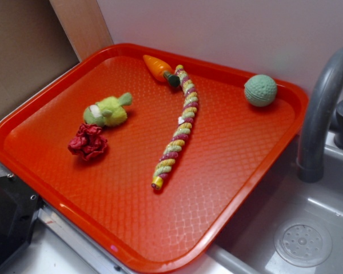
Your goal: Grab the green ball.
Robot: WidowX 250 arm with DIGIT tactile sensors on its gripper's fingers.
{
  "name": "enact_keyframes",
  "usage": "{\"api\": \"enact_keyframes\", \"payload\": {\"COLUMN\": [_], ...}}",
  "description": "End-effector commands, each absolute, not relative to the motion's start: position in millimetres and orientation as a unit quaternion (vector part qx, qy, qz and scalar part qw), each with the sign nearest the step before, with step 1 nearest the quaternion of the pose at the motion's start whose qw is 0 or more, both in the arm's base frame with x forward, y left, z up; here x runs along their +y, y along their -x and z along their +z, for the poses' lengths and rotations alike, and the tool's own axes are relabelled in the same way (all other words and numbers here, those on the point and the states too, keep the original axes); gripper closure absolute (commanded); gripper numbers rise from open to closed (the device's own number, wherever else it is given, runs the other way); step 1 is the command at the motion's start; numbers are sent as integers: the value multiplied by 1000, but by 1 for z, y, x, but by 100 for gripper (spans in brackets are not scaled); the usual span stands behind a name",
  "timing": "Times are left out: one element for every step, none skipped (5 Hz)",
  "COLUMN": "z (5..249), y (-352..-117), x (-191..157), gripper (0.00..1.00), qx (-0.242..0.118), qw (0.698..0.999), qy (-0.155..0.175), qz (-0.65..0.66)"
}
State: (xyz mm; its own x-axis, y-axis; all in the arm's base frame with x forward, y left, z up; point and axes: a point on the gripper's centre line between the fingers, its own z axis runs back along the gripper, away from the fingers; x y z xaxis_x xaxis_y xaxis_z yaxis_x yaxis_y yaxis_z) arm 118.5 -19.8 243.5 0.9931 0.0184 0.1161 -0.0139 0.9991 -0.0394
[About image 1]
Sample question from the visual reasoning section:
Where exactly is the grey toy faucet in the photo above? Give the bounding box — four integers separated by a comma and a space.
297, 48, 343, 183

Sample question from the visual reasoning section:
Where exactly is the round sink drain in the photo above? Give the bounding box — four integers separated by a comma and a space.
274, 218, 333, 268

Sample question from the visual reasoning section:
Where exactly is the orange plastic toy carrot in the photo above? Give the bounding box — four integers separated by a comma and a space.
143, 55, 180, 87

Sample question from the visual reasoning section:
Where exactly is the twisted multicolour rope toy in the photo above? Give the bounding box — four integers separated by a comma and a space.
151, 65, 199, 191

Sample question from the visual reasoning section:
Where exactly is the grey toy sink basin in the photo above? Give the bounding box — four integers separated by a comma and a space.
210, 136, 343, 274

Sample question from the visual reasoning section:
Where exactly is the orange plastic tray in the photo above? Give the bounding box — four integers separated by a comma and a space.
0, 44, 308, 273

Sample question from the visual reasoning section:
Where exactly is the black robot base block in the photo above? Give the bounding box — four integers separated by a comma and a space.
0, 176, 41, 270

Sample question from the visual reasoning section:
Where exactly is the brown cardboard panel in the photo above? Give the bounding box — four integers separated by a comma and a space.
0, 0, 114, 128

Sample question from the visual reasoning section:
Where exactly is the red crumpled fabric flower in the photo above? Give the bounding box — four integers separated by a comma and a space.
67, 123, 107, 161

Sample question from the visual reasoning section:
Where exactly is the green plush toy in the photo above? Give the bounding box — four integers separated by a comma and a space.
83, 92, 133, 128

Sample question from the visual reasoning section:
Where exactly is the green dimpled ball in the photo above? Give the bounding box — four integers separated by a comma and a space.
244, 74, 277, 107

